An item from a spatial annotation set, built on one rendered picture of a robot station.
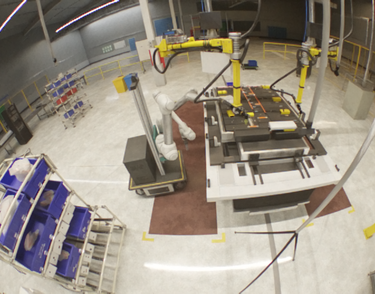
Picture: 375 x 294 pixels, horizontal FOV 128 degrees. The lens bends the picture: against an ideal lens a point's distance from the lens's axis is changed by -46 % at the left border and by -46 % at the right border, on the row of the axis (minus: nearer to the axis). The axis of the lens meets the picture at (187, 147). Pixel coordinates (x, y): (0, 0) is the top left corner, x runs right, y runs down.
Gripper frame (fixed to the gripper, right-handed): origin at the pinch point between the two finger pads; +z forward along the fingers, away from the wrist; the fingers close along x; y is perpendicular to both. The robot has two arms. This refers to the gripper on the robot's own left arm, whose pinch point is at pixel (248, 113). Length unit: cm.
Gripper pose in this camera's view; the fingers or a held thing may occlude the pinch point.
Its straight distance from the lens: 250.2
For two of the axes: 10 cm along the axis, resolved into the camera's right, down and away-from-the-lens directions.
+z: 8.9, 3.7, 2.7
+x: 0.5, -6.7, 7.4
